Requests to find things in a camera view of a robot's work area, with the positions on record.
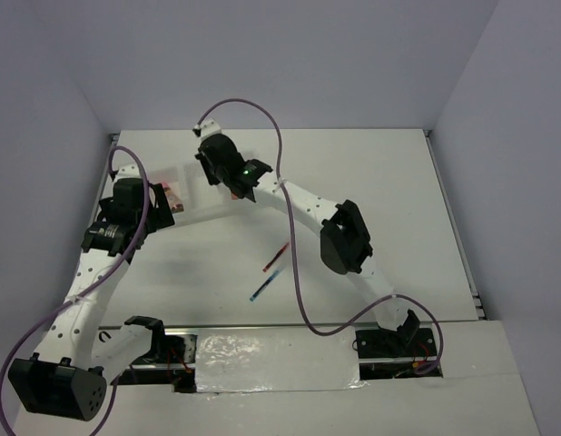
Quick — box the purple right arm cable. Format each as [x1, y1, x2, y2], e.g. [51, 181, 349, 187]
[198, 97, 444, 377]

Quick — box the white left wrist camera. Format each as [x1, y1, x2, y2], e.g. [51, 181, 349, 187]
[110, 163, 141, 183]

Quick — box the white three-compartment tray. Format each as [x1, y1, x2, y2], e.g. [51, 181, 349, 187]
[147, 161, 246, 226]

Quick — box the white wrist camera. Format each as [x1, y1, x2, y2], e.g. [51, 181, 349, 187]
[110, 163, 141, 183]
[192, 118, 221, 141]

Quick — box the pink-lidded small bottle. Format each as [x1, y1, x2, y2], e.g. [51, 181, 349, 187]
[162, 182, 184, 213]

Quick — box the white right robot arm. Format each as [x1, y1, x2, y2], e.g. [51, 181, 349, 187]
[192, 125, 418, 355]

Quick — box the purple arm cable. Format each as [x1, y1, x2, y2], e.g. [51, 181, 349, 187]
[198, 97, 444, 377]
[0, 147, 150, 436]

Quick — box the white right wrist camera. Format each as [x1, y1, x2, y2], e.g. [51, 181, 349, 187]
[192, 118, 221, 141]

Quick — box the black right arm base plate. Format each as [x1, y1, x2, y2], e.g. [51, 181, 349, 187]
[352, 328, 438, 360]

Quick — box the silver foil cover panel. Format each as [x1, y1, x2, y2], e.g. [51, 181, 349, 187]
[195, 327, 363, 393]

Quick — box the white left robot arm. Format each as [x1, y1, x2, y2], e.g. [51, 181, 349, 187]
[7, 177, 174, 421]

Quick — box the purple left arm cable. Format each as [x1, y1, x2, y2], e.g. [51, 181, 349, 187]
[0, 147, 150, 436]

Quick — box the light blue pen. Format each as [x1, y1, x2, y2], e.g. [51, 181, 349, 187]
[249, 269, 282, 302]

